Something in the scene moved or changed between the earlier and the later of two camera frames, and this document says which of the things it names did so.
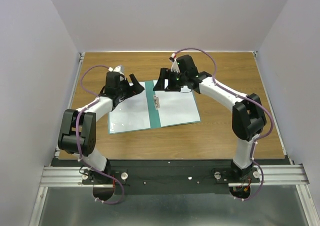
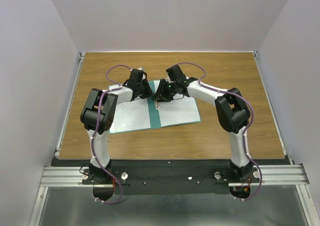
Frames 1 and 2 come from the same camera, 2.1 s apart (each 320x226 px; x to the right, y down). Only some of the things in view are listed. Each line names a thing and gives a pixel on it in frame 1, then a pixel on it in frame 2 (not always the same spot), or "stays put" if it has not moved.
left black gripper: x=135 y=89 to x=149 y=93
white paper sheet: x=177 y=108 stays put
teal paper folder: x=149 y=109 stays put
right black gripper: x=164 y=75 to x=160 y=95
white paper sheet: x=131 y=114 stays put
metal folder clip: x=157 y=103 stays put
